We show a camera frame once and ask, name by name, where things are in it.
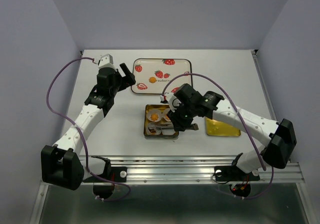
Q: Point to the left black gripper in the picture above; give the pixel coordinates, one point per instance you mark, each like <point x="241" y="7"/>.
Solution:
<point x="127" y="81"/>

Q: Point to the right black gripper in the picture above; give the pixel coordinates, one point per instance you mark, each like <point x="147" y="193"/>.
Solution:
<point x="179" y="125"/>

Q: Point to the metal tongs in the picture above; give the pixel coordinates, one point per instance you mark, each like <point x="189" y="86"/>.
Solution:
<point x="193" y="127"/>

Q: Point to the gold tin lid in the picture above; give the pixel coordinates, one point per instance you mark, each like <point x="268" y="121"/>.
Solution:
<point x="220" y="129"/>

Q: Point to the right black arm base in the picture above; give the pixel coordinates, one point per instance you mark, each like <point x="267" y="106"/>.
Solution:
<point x="239" y="182"/>

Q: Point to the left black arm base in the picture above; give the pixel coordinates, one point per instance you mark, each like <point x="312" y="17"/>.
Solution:
<point x="110" y="192"/>

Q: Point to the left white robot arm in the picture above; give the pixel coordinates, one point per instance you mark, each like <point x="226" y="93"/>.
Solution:
<point x="60" y="162"/>

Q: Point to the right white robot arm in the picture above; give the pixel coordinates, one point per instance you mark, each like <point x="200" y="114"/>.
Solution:
<point x="277" y="138"/>

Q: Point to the white paper cup top-right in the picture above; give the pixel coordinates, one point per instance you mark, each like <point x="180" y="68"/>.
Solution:
<point x="166" y="111"/>

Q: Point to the gold cookie tin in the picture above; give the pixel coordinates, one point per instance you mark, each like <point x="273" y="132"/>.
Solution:
<point x="160" y="107"/>

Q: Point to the strawberry print tray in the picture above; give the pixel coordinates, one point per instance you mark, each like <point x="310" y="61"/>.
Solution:
<point x="172" y="71"/>

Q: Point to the white paper cup top-left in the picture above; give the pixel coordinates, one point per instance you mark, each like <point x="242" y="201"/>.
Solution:
<point x="153" y="111"/>

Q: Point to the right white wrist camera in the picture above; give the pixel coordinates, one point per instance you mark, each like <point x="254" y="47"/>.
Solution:
<point x="171" y="100"/>

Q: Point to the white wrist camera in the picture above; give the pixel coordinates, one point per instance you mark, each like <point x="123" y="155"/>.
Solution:
<point x="106" y="61"/>
<point x="171" y="100"/>

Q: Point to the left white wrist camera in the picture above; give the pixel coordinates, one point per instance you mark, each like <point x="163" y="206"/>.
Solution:
<point x="106" y="61"/>

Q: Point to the aluminium mounting rail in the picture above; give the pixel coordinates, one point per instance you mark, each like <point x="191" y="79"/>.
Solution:
<point x="189" y="170"/>

